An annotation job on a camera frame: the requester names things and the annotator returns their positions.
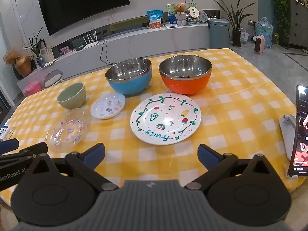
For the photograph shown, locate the black cable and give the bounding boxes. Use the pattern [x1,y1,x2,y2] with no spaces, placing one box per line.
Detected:
[100,37,109,64]

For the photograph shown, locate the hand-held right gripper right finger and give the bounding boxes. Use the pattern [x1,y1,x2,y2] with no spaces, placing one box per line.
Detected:
[186,144,285,192]

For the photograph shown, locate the dark grey dresser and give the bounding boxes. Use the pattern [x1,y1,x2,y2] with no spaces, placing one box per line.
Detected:
[287,0,308,50]

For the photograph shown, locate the grey television cabinet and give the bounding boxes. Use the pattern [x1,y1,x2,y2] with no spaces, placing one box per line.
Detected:
[17,19,210,92]

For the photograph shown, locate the clear glass plate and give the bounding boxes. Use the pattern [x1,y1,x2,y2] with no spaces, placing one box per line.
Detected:
[46,109,92,153]

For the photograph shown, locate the pink space heater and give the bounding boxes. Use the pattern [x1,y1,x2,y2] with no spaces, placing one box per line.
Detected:
[254,35,266,54]

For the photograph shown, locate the orange steel bowl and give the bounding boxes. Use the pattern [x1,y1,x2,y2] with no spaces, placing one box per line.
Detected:
[158,55,213,96]

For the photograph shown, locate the white phone stand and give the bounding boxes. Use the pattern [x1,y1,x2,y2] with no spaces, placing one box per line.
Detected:
[279,114,298,161]

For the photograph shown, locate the copper vase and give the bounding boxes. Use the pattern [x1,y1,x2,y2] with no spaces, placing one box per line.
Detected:
[15,55,32,76]

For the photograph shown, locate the grey mesh-top stool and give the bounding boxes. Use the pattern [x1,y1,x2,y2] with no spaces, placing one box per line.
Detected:
[43,69,65,88]

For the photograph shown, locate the green plant in blue vase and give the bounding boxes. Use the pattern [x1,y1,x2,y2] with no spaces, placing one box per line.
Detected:
[23,28,47,68]

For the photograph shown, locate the blue steel bowl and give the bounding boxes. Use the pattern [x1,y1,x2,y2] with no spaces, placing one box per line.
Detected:
[105,58,153,98]

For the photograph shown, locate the green ceramic bowl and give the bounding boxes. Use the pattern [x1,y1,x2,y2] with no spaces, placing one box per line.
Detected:
[57,82,86,109]

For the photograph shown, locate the dried yellow flowers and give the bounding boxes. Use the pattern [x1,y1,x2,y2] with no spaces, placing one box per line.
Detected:
[3,48,21,65]

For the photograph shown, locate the large white fruit-print plate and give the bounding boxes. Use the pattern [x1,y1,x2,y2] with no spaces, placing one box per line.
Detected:
[130,93,202,146]

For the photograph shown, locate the green picture card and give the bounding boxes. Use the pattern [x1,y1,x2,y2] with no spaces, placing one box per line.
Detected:
[167,3,196,18]

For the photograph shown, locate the small white box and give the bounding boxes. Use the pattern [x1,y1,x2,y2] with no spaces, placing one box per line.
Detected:
[0,125,15,140]

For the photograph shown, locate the blue water jug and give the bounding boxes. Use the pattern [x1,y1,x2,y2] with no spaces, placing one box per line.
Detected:
[255,17,274,48]

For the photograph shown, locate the woven basket bag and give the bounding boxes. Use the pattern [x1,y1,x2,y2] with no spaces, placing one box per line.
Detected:
[239,27,249,44]

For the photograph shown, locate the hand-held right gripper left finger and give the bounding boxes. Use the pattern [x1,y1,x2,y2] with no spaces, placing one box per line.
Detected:
[18,143,119,192]

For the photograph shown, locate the hanging ivy plant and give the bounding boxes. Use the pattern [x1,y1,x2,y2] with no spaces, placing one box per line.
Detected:
[263,0,297,44]

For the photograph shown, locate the grey bouquet wrap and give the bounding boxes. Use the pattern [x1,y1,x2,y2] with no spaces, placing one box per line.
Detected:
[175,13,187,27]

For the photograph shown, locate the pink storage box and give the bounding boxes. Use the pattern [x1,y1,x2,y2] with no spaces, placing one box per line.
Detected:
[22,81,42,96]

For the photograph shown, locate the yellow checked tablecloth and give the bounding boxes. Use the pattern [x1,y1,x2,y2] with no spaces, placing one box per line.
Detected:
[0,48,308,199]

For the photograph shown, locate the grey-blue trash can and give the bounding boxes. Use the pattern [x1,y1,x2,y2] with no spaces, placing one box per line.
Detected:
[209,18,231,49]

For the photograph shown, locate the white gift bag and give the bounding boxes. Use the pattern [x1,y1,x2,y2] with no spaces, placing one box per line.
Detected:
[40,45,55,63]

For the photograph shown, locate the white router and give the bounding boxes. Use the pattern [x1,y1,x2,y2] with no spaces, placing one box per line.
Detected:
[82,30,99,47]

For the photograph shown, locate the tall-leaf plant in black pot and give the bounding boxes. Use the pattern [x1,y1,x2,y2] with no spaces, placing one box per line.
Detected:
[213,0,250,47]

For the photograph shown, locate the white printed hand fan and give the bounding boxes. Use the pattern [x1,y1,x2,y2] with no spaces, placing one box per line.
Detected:
[188,6,200,20]

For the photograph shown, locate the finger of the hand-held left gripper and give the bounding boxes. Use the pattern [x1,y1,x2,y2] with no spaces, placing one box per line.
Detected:
[0,142,49,172]
[0,138,20,155]

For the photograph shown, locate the small white printed plate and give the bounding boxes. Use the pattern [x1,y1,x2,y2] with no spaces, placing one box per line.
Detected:
[90,93,126,120]

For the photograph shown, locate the black smartphone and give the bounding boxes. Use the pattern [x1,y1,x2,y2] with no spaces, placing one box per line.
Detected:
[287,85,308,177]

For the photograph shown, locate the wall-mounted black television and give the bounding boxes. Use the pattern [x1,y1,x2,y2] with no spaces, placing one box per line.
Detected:
[37,0,131,36]

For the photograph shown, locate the blue snack bag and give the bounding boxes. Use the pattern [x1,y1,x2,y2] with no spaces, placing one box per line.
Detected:
[147,10,163,29]

